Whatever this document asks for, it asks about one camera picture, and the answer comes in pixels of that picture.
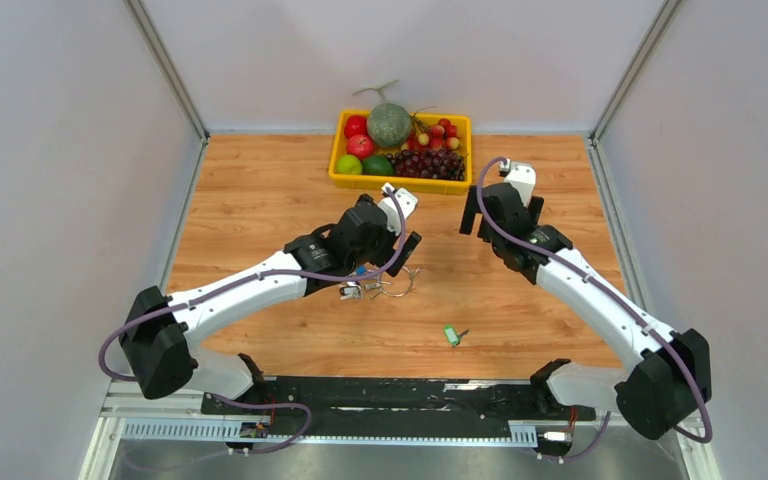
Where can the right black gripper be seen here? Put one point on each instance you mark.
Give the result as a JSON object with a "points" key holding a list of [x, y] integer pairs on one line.
{"points": [[469, 213]]}

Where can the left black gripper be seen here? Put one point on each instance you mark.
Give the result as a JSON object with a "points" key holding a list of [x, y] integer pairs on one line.
{"points": [[411, 241]]}

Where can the metal keyring with keys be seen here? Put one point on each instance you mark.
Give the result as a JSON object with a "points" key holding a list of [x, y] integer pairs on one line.
{"points": [[375, 286]]}

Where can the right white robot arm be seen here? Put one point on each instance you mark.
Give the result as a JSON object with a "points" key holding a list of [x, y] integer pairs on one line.
{"points": [[664, 382]]}

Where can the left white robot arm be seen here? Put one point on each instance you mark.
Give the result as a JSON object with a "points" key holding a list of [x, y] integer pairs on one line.
{"points": [[163, 333]]}

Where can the dark purple grape bunch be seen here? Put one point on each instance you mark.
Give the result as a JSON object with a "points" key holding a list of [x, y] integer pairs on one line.
{"points": [[438, 164]]}

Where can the red cherry bunch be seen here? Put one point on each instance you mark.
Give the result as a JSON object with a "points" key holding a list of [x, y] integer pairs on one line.
{"points": [[435, 133]]}

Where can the yellow plastic tray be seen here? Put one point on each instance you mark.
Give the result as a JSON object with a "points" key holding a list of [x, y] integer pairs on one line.
{"points": [[415, 185]]}

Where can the dark green avocado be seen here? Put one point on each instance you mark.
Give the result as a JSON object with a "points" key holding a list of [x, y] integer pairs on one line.
{"points": [[377, 165]]}

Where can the light green lime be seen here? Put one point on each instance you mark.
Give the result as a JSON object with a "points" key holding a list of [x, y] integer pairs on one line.
{"points": [[348, 165]]}

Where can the green netted melon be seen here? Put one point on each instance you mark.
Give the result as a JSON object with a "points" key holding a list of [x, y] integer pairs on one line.
{"points": [[388, 124]]}

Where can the pink red apple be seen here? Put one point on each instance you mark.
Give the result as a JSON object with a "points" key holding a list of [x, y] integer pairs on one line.
{"points": [[360, 146]]}

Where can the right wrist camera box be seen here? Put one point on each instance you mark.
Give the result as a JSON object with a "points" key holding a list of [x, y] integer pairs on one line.
{"points": [[521, 176]]}

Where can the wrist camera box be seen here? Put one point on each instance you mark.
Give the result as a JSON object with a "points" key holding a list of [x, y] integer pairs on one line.
{"points": [[521, 176], [398, 204]]}

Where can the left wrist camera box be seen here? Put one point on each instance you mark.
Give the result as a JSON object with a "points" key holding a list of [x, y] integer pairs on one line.
{"points": [[398, 204]]}

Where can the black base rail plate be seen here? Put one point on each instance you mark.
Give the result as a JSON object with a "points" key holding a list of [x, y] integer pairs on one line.
{"points": [[401, 406]]}

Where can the right aluminium corner post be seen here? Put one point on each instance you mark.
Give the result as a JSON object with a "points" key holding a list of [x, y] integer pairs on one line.
{"points": [[663, 18]]}

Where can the aluminium corner post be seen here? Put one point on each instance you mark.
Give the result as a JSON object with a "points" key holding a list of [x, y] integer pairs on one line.
{"points": [[663, 18], [162, 57]]}

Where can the white slotted cable duct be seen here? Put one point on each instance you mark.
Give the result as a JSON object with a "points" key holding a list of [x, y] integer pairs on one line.
{"points": [[237, 430]]}

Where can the left aluminium corner post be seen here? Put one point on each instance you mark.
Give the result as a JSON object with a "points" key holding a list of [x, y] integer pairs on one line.
{"points": [[162, 57]]}

